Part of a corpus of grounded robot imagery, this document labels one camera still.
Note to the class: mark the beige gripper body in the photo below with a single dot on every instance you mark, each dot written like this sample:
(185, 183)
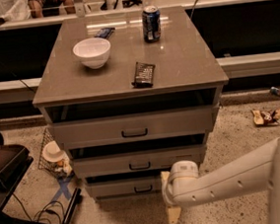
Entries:
(168, 194)

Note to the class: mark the white cup in basket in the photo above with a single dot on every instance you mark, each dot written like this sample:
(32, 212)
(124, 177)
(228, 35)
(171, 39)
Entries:
(52, 153)

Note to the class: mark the blue can on floor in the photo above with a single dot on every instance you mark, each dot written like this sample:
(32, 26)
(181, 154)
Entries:
(275, 91)

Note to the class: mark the wire mesh waste basket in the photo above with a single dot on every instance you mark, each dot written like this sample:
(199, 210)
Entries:
(61, 169)

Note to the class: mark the grey drawer cabinet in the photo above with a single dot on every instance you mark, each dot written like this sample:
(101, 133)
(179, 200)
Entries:
(183, 61)

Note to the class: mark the grey drawer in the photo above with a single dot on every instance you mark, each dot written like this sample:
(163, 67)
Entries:
(133, 119)
(139, 182)
(98, 161)

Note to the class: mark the dark chocolate bar wrapper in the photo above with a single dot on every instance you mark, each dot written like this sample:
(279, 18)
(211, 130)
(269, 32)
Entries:
(144, 75)

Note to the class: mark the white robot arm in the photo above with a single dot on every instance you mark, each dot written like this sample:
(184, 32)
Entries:
(255, 171)

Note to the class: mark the blue snack bar wrapper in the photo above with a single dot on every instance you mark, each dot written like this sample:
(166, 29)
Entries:
(104, 32)

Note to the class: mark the black stand leg left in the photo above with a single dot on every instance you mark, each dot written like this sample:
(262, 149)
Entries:
(74, 201)

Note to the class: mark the grey top drawer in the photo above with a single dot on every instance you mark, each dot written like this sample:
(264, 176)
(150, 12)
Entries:
(133, 119)

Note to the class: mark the black office chair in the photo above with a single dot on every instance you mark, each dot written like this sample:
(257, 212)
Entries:
(3, 170)

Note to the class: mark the grey bottom drawer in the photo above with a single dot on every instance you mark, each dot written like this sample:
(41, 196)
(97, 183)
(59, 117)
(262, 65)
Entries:
(139, 182)

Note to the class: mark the blue soda can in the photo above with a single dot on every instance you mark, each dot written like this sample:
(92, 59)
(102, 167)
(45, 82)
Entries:
(151, 23)

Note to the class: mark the crumpled snack bag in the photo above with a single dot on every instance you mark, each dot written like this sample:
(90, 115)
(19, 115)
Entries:
(266, 118)

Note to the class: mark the white ceramic bowl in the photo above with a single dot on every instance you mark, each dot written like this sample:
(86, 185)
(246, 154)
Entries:
(93, 52)

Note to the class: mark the grey middle drawer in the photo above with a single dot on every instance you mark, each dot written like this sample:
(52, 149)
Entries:
(98, 161)

